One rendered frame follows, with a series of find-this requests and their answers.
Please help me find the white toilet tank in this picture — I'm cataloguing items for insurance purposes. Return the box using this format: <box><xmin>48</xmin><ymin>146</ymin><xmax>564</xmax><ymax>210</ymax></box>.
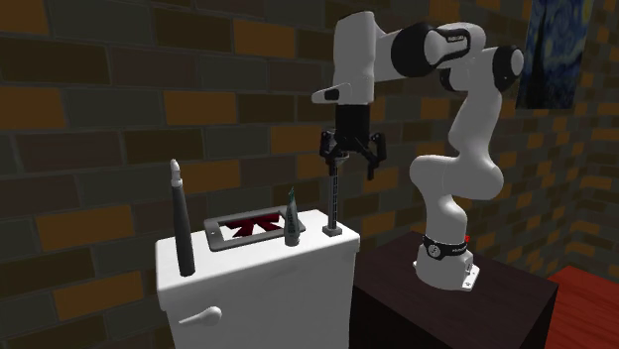
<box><xmin>154</xmin><ymin>208</ymin><xmax>361</xmax><ymax>349</ymax></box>

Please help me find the blue wall painting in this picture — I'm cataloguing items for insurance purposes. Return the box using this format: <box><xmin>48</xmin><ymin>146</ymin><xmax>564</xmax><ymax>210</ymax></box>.
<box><xmin>515</xmin><ymin>0</ymin><xmax>595</xmax><ymax>110</ymax></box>

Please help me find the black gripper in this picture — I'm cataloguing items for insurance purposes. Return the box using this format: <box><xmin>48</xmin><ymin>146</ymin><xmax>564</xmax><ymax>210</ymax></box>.
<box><xmin>318</xmin><ymin>103</ymin><xmax>388</xmax><ymax>182</ymax></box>

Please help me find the grey tablet with red picture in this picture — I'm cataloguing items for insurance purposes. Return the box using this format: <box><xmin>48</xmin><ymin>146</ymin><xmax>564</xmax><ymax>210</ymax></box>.
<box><xmin>203</xmin><ymin>205</ymin><xmax>307</xmax><ymax>252</ymax></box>

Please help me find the dark robot stand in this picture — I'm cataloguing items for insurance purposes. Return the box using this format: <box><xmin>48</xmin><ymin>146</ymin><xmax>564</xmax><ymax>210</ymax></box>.
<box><xmin>348</xmin><ymin>230</ymin><xmax>559</xmax><ymax>349</ymax></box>

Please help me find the black electric toothbrush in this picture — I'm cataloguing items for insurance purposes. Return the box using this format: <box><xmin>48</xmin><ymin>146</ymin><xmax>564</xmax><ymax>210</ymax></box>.
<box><xmin>169</xmin><ymin>159</ymin><xmax>196</xmax><ymax>278</ymax></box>

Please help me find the grey-green tube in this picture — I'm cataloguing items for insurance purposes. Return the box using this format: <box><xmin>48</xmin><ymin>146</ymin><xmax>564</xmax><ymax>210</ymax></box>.
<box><xmin>283</xmin><ymin>186</ymin><xmax>301</xmax><ymax>247</ymax></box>

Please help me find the dark grey slim tower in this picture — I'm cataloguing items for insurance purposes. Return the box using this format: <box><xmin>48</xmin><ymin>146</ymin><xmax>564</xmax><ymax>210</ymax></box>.
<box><xmin>322</xmin><ymin>162</ymin><xmax>343</xmax><ymax>238</ymax></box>

